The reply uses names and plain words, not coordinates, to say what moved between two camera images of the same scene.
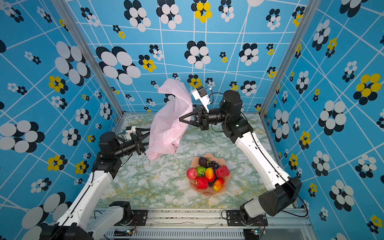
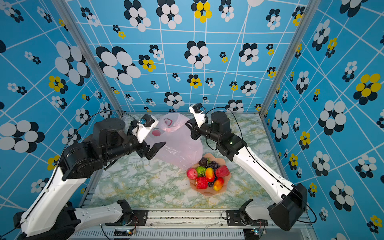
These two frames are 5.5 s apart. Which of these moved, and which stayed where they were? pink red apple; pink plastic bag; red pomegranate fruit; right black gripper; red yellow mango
Moved: pink plastic bag; right black gripper
Stayed: red yellow mango; red pomegranate fruit; pink red apple
